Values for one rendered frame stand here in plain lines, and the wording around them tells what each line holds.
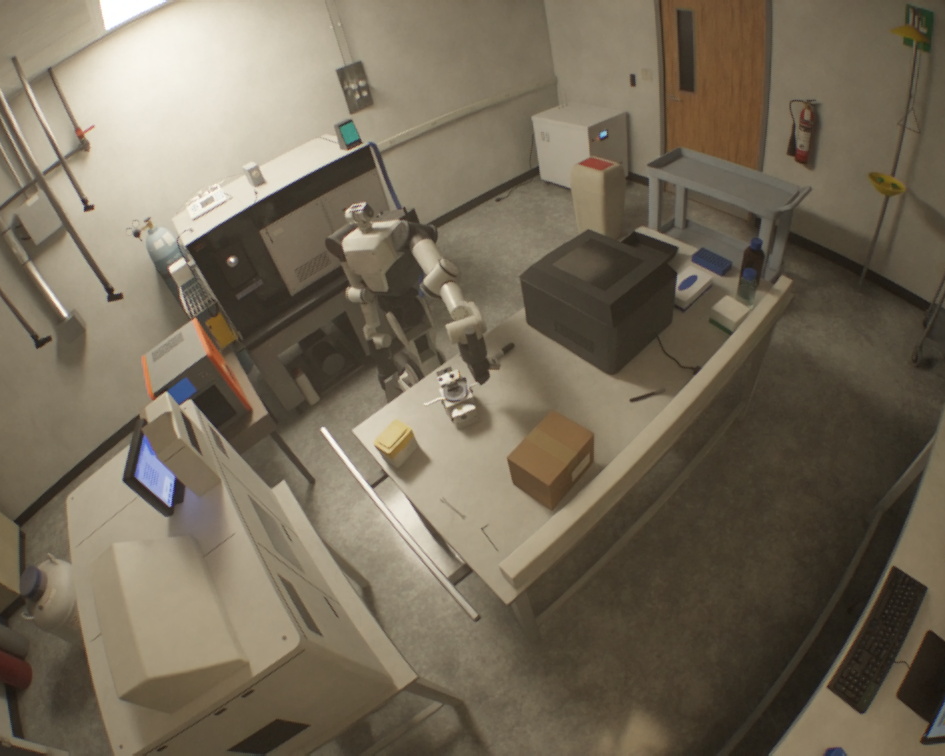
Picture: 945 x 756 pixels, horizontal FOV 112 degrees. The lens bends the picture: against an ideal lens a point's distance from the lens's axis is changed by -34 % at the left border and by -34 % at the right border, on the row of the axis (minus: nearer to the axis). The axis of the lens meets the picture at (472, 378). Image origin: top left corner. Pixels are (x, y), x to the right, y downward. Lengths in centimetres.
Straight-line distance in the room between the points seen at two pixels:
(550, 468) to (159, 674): 110
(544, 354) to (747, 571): 144
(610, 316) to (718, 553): 136
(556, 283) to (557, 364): 32
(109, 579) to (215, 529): 28
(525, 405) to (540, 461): 38
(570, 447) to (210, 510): 99
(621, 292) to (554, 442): 59
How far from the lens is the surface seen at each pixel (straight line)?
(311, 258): 296
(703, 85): 454
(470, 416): 170
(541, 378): 182
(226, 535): 114
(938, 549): 187
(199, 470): 120
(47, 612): 315
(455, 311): 159
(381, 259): 195
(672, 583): 240
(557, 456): 141
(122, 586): 107
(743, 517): 261
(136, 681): 97
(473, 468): 162
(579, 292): 171
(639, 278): 177
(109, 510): 150
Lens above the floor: 225
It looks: 46 degrees down
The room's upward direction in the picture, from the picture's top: 16 degrees counter-clockwise
